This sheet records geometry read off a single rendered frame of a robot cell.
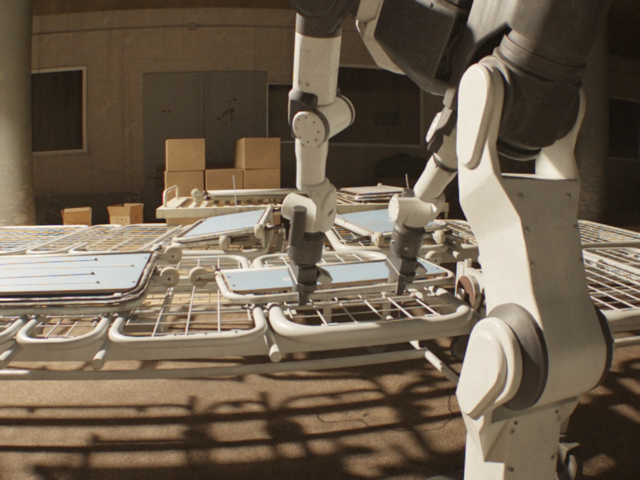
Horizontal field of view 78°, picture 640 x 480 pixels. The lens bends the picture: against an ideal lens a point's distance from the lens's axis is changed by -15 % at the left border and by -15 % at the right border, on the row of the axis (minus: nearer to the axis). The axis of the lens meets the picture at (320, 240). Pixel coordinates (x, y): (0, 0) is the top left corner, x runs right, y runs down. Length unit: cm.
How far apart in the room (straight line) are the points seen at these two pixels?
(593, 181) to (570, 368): 661
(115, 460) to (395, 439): 89
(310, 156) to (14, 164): 486
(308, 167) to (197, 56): 647
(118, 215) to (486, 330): 497
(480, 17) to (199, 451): 137
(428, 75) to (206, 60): 674
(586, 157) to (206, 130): 565
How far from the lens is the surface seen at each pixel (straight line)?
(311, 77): 93
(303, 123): 95
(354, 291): 131
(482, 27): 68
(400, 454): 150
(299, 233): 109
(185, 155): 479
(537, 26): 61
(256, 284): 134
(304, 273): 117
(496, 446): 72
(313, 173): 104
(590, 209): 720
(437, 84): 77
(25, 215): 571
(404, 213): 121
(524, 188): 63
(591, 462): 161
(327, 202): 107
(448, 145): 106
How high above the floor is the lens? 88
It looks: 10 degrees down
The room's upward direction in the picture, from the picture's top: straight up
